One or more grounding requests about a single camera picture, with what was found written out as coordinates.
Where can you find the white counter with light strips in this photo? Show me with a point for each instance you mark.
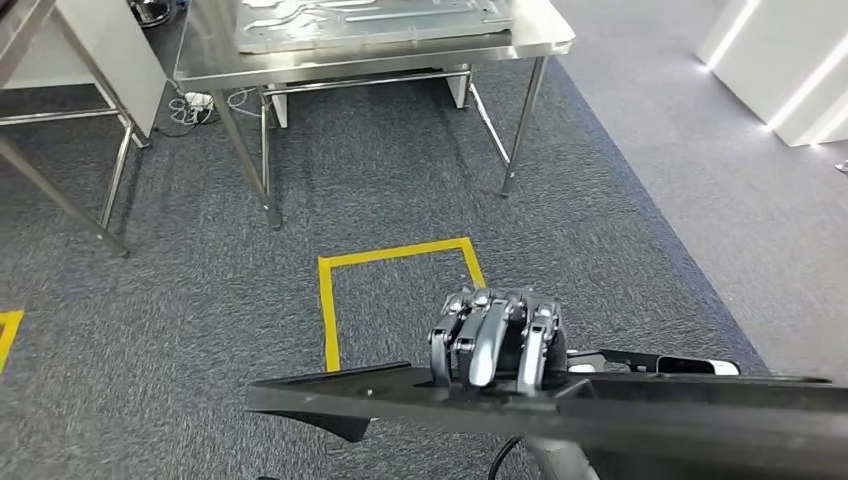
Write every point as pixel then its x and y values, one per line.
pixel 762 60

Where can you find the white stand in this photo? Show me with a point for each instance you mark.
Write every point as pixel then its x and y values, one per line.
pixel 457 89

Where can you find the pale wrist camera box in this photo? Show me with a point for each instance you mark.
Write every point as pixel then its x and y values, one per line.
pixel 689 366

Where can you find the stainless steel workbench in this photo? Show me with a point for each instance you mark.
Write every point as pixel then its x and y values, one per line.
pixel 212 60

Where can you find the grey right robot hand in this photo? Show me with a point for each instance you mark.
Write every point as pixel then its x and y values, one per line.
pixel 490 338

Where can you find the white power strip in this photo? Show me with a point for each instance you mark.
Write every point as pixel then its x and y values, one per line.
pixel 197 100

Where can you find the black camera bracket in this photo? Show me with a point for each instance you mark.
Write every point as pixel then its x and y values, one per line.
pixel 629 361

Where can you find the stamped grey metal plate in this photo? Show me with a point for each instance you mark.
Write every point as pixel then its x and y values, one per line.
pixel 371 26

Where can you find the black plastic panel part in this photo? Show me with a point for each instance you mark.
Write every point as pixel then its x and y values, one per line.
pixel 662 424

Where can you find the white cabinet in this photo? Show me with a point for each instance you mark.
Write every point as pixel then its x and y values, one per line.
pixel 112 60

